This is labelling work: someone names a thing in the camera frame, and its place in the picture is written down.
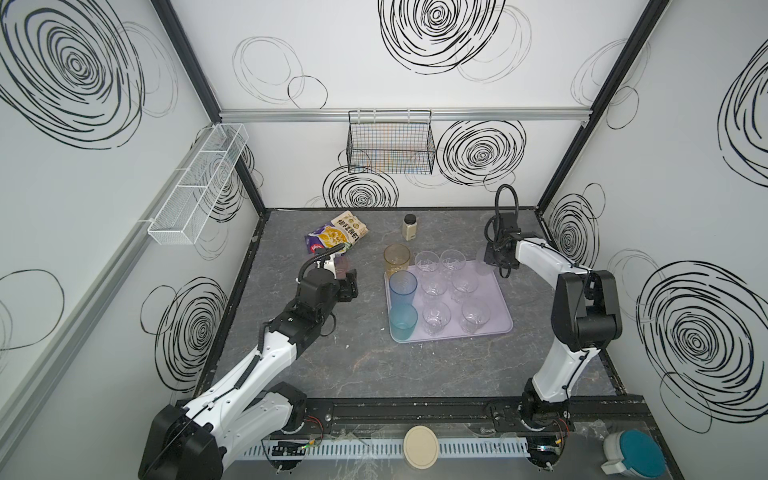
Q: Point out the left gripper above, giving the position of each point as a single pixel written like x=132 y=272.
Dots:
x=347 y=285

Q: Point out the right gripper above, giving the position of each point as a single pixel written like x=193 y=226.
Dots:
x=496 y=256

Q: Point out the yellow drinking glass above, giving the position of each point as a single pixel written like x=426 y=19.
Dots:
x=397 y=258

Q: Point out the clear ribbed glass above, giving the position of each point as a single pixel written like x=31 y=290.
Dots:
x=464 y=285

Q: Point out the blue drinking glass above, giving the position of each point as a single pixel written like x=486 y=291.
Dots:
x=402 y=287

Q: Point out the lilac plastic tray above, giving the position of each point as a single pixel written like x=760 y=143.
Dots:
x=488 y=291

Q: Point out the teal drinking glass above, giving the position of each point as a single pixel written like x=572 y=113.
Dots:
x=403 y=319

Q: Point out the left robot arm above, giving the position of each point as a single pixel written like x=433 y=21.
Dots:
x=202 y=438

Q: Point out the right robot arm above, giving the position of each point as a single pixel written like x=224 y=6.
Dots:
x=585 y=316

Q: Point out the pink drinking glass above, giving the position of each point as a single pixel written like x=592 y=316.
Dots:
x=341 y=265

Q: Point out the colourful snack bag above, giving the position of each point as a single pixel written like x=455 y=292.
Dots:
x=345 y=228

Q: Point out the spice bottle black cap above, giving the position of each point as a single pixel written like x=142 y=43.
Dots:
x=409 y=227

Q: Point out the beige round lid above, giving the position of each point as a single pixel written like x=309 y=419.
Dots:
x=421 y=448

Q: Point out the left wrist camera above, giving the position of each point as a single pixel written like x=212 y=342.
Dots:
x=329 y=263

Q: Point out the black wire basket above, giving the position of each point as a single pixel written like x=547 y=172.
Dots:
x=390 y=141

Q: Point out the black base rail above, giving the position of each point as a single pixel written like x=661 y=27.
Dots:
x=504 y=414

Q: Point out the white slotted cable duct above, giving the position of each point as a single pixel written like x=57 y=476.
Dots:
x=349 y=449

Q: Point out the white mesh wall shelf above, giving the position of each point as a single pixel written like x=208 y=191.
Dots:
x=185 y=212

